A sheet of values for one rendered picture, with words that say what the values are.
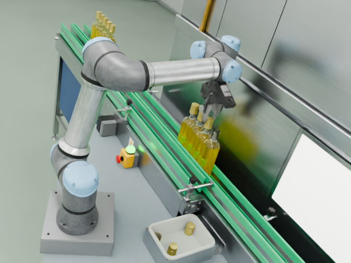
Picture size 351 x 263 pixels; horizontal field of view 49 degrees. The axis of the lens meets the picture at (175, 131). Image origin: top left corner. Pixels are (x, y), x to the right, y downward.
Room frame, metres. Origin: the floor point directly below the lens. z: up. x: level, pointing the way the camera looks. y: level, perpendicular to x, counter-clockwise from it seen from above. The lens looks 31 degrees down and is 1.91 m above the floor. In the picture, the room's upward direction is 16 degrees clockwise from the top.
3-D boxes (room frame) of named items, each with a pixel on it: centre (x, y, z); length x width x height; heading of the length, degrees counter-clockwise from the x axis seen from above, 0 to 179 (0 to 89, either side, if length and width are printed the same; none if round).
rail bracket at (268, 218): (1.15, -0.44, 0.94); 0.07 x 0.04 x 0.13; 129
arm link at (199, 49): (1.36, -0.04, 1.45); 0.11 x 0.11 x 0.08; 37
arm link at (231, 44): (1.43, -0.11, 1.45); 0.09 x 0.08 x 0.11; 127
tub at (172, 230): (1.06, -0.13, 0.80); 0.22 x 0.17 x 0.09; 129
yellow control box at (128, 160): (1.50, 0.19, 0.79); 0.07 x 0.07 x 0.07; 39
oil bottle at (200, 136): (1.42, -0.13, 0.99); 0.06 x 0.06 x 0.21; 40
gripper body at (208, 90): (1.44, -0.11, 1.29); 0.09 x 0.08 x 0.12; 37
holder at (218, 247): (1.07, -0.15, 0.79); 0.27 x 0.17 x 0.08; 129
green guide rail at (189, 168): (1.96, 0.38, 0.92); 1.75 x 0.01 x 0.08; 39
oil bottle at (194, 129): (1.47, -0.09, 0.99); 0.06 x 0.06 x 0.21; 39
